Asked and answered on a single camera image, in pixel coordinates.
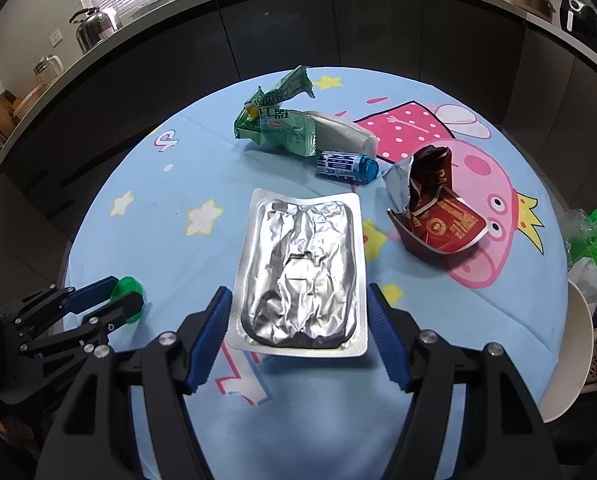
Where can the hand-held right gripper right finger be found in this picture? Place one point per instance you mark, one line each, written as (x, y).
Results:
(386, 340)

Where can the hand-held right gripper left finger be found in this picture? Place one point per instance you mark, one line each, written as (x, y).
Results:
(208, 340)

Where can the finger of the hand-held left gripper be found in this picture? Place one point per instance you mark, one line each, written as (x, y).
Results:
(91, 293)
(123, 310)

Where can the green plastic lid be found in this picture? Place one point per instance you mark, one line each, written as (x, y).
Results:
(127, 285)

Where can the silver foil blister pack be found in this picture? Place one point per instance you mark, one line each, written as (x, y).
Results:
(298, 270)

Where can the red snack bag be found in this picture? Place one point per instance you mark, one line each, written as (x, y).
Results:
(448, 220)

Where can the small blue capped bottle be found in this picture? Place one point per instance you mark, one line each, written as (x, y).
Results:
(343, 166)

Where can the white waste bin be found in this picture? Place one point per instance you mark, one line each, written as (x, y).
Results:
(573, 360)

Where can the green white wrapper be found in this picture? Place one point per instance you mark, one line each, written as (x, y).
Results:
(283, 130)

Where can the blue printed tablecloth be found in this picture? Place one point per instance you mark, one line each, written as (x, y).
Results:
(153, 220)

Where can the crumpled clear plastic bag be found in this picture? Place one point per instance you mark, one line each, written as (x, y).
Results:
(578, 235)

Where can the glass jug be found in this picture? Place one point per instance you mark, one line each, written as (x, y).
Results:
(48, 70)

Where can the steel kettle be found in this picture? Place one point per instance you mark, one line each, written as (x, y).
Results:
(96, 27)

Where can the dark base cabinets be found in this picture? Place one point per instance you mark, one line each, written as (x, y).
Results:
(278, 30)

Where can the black air fryer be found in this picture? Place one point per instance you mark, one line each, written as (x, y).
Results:
(580, 20)

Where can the white wall socket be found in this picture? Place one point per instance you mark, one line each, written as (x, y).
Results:
(55, 36)

